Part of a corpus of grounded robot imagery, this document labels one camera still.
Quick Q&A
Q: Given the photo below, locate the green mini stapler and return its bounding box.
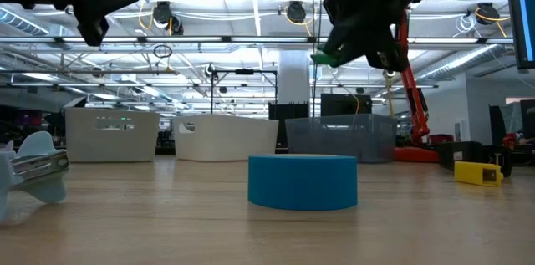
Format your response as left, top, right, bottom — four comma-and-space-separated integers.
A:
311, 49, 340, 68

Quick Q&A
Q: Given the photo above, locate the black tube frame stand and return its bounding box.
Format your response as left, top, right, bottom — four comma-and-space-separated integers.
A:
210, 68, 279, 115

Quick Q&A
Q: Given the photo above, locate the low black background display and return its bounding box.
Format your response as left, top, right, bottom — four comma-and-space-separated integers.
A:
268, 101, 311, 149

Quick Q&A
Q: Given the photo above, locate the black computer monitor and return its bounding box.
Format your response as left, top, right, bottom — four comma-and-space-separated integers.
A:
504, 0, 535, 69

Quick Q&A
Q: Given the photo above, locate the dark translucent plastic bin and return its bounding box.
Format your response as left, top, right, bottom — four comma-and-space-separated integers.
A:
285, 113, 398, 164

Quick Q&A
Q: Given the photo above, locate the light grey plastic bin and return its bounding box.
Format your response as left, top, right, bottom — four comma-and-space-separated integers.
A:
64, 106, 161, 163

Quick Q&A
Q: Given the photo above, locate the wide black background display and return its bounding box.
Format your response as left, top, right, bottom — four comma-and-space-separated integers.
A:
320, 92, 373, 117

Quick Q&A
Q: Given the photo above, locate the white plastic bin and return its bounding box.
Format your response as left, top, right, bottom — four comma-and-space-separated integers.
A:
173, 114, 280, 162

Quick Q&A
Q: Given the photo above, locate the black ceiling cable reel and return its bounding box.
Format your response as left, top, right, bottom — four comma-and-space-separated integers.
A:
286, 0, 308, 23
475, 1, 502, 26
152, 0, 185, 35

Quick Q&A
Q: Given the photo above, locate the red desk lamp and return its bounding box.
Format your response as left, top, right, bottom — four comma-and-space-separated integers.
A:
395, 9, 440, 163

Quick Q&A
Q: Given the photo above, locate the blue tape roll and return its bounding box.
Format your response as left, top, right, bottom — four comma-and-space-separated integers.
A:
247, 153, 359, 211

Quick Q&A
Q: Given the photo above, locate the yellow mini stapler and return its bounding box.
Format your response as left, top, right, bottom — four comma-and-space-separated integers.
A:
454, 160, 504, 188

